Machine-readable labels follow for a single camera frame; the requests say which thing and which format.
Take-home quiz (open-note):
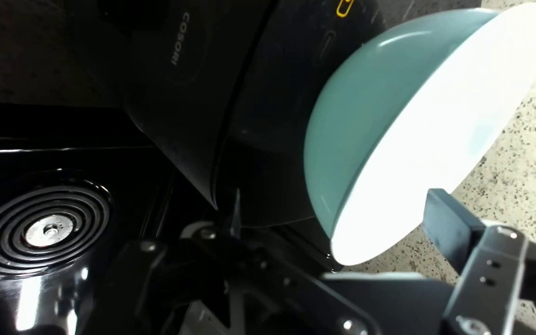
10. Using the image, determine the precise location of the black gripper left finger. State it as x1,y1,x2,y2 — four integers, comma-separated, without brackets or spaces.
83,225,379,335

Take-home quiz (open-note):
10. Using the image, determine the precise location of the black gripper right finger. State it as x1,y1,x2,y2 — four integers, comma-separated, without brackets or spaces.
422,187,536,335

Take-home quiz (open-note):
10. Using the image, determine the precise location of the light blue bowl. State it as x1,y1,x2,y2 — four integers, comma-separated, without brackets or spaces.
303,1,536,266

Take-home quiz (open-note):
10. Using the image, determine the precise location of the black electric stove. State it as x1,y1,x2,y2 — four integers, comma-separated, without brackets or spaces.
0,102,208,335

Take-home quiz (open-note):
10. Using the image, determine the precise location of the black air fryer appliance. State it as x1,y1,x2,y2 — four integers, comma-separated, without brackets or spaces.
68,0,431,228

